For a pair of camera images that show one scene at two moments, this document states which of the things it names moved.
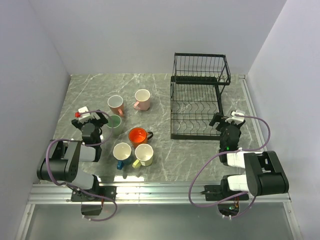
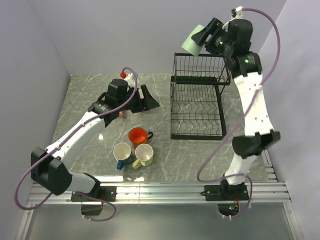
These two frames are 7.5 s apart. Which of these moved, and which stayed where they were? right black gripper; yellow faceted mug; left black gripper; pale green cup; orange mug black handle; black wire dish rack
Moved: left black gripper; right black gripper; pale green cup
Stayed: black wire dish rack; orange mug black handle; yellow faceted mug
